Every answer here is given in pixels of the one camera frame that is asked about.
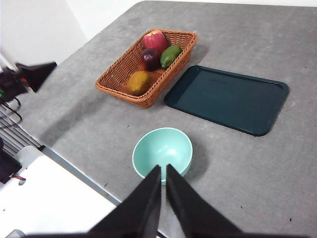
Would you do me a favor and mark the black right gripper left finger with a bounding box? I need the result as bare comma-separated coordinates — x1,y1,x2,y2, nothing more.
88,165,162,234

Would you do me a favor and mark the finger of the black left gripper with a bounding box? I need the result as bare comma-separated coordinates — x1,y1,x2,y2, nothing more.
15,61,58,79
26,61,58,93

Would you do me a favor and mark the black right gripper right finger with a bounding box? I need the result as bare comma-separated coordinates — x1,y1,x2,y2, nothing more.
166,163,245,235

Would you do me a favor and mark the teal ceramic bowl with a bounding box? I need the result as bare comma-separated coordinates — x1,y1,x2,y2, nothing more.
132,127,194,185

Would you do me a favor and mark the brown kiwi fruit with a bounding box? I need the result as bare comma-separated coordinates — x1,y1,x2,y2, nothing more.
126,70,152,97

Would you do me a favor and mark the grey slatted rack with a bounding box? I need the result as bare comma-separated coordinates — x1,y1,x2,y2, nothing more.
0,109,43,155

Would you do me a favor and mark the brown wicker basket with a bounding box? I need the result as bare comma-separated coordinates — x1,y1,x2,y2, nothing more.
95,29,199,109

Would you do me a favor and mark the dark purple plum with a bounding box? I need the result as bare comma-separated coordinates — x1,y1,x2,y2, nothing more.
140,48,161,71

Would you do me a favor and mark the dark green rectangular tray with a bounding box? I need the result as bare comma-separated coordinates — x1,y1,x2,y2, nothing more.
164,65,290,137

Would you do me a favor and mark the red apple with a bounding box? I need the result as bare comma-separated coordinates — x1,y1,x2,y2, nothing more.
143,30,167,54

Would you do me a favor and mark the green avocado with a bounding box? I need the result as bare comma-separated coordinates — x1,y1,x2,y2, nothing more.
159,45,183,69

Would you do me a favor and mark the black cable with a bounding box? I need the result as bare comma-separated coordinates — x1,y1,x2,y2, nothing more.
0,96,23,128

